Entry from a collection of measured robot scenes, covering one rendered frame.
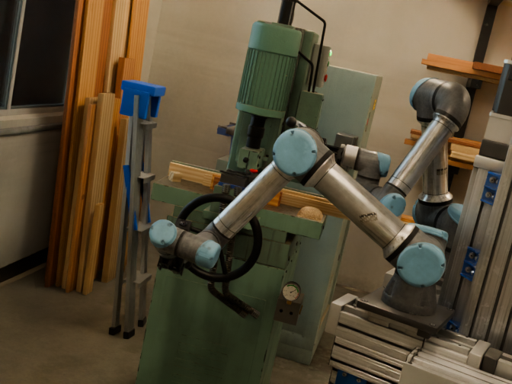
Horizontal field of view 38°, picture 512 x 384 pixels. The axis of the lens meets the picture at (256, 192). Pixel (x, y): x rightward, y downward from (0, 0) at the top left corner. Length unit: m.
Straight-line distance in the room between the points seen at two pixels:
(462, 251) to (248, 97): 0.89
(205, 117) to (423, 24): 1.53
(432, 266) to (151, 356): 1.23
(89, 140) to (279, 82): 1.51
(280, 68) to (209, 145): 2.56
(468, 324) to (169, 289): 1.04
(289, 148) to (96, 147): 2.09
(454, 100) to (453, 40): 2.48
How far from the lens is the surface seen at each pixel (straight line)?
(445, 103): 2.41
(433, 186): 2.60
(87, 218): 3.94
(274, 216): 2.53
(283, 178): 2.07
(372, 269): 5.03
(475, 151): 4.43
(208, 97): 5.07
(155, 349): 2.75
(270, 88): 2.58
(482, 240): 2.25
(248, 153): 2.63
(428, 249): 1.89
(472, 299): 2.22
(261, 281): 2.59
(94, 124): 3.87
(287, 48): 2.58
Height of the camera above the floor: 1.42
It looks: 11 degrees down
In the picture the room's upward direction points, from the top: 12 degrees clockwise
